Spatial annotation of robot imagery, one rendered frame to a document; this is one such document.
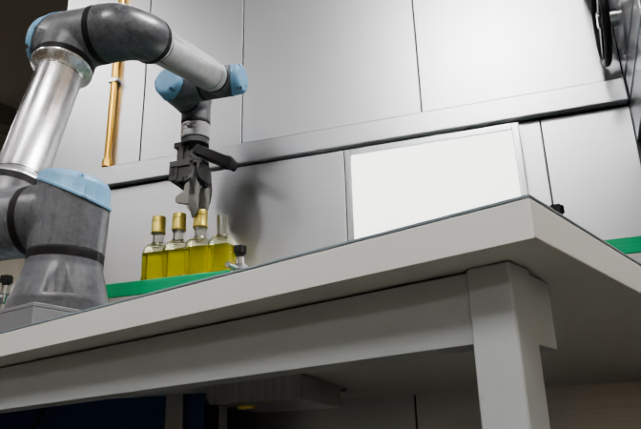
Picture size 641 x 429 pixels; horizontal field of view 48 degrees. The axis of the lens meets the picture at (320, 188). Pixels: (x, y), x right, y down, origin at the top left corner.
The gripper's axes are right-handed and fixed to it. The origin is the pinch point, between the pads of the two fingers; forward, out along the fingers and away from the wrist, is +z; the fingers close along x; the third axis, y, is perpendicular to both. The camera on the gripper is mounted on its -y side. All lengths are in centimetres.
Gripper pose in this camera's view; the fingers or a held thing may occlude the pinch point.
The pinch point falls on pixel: (199, 214)
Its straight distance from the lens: 178.5
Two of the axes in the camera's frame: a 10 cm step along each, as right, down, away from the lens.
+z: 0.3, 9.3, -3.6
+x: -3.3, -3.3, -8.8
